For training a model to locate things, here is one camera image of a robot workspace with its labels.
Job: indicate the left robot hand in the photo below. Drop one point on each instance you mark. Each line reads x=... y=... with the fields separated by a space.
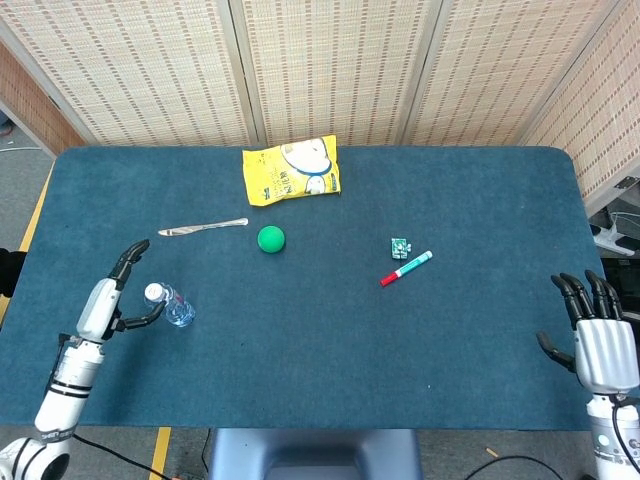
x=97 y=310

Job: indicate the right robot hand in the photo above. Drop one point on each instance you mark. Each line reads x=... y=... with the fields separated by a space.
x=605 y=355

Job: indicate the clear plastic water bottle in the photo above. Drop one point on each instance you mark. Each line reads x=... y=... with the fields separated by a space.
x=180 y=312

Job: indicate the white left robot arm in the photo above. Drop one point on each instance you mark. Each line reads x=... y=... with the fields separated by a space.
x=70 y=380

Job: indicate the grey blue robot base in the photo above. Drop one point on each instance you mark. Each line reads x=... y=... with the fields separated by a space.
x=315 y=455

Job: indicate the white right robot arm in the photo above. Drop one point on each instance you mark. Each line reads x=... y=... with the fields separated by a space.
x=602 y=440

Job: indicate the black box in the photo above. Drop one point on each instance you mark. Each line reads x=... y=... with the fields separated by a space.
x=625 y=267

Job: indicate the white power strip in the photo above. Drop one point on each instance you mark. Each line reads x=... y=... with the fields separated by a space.
x=607 y=240

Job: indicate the silver table knife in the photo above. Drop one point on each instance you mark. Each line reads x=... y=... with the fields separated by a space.
x=200 y=228

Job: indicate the small wooden stick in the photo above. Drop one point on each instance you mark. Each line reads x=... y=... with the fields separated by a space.
x=492 y=452

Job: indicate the green foam ball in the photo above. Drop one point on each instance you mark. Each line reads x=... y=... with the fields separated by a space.
x=271 y=239

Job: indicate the woven bamboo screen panel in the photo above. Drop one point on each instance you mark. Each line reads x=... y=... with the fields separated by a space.
x=30 y=110
x=150 y=70
x=605 y=110
x=490 y=70
x=335 y=70

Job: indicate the red capped whiteboard marker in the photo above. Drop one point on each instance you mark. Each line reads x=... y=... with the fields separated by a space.
x=406 y=269

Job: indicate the blue table cloth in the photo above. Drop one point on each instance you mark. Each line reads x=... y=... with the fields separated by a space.
x=320 y=340

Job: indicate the small green circuit board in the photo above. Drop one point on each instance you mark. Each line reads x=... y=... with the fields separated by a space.
x=400 y=248

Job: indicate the yellow snack bag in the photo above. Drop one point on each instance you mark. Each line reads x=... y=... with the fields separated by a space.
x=285 y=175

